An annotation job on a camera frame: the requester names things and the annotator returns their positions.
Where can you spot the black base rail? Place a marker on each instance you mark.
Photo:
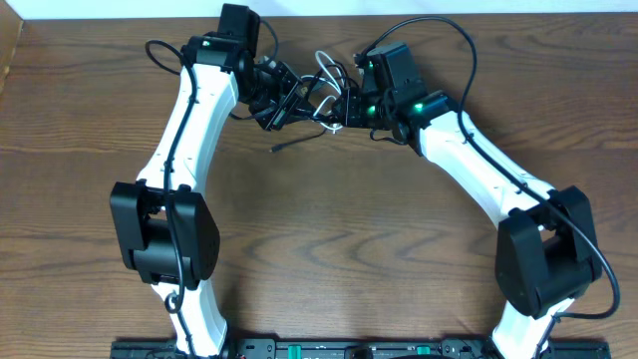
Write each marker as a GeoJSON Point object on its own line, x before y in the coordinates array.
{"type": "Point", "coordinates": [267, 348]}

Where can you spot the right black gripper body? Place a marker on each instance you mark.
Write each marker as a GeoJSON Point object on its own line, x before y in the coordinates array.
{"type": "Point", "coordinates": [363, 111]}

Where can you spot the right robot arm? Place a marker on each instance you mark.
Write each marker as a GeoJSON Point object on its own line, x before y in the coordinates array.
{"type": "Point", "coordinates": [546, 249]}

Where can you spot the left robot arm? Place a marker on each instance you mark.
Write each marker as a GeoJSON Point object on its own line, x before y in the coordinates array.
{"type": "Point", "coordinates": [165, 230]}

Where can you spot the wooden panel at left edge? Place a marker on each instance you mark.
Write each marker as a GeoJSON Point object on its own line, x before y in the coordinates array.
{"type": "Point", "coordinates": [10, 33]}

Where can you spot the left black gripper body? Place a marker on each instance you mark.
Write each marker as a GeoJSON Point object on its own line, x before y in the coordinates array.
{"type": "Point", "coordinates": [275, 100]}

